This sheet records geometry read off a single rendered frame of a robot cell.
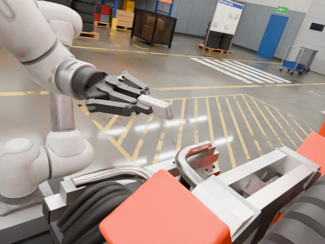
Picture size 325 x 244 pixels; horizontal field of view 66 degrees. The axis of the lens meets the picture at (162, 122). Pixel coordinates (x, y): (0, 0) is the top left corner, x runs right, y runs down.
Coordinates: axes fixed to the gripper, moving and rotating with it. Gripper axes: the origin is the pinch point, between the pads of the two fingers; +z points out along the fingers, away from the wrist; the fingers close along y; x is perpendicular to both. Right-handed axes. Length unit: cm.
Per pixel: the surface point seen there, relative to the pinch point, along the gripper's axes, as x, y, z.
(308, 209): -8.9, -12.3, 27.8
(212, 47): 480, 793, -432
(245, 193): 1.2, -7.9, 21.1
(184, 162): 11.0, -2.0, 6.3
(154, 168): 12.0, -5.7, 1.1
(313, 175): 4.2, 1.1, 27.6
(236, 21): 380, 828, -348
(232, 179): -3.5, -9.5, 20.0
